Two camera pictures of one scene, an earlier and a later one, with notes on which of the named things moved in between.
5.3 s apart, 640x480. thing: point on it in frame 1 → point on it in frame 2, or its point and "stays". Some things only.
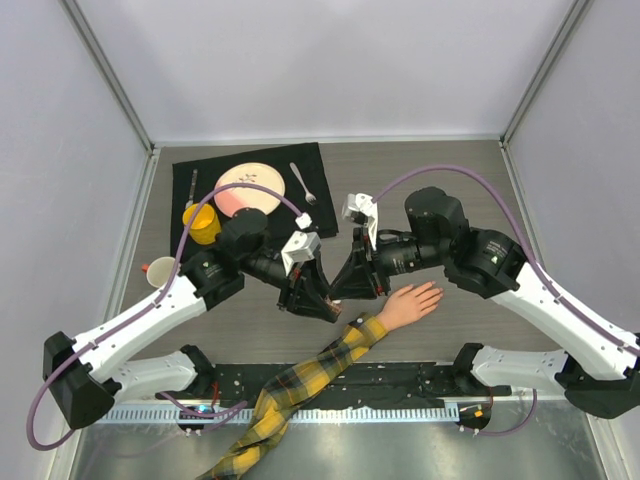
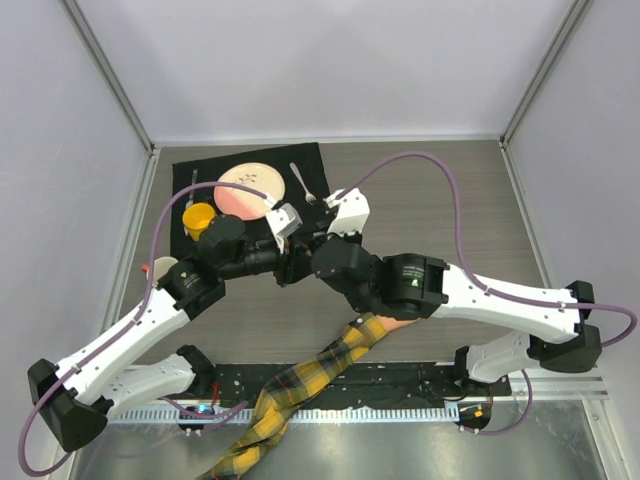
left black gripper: x=304 y=291 → x=293 y=264
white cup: x=159 y=271 stays
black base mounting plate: x=349 y=383 stays
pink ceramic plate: x=231 y=200 stays
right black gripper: x=363 y=276 → x=322 y=235
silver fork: x=309 y=197 stays
